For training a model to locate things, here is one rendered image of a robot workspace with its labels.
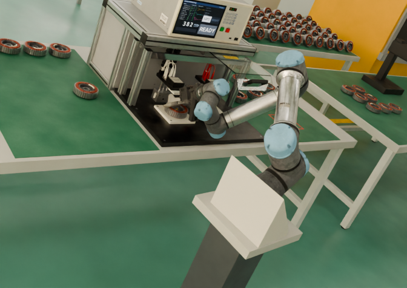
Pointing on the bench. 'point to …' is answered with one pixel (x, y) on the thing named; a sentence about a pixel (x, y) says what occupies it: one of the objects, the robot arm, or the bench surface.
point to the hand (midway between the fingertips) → (175, 108)
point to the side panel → (107, 47)
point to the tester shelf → (124, 9)
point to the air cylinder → (162, 96)
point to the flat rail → (185, 57)
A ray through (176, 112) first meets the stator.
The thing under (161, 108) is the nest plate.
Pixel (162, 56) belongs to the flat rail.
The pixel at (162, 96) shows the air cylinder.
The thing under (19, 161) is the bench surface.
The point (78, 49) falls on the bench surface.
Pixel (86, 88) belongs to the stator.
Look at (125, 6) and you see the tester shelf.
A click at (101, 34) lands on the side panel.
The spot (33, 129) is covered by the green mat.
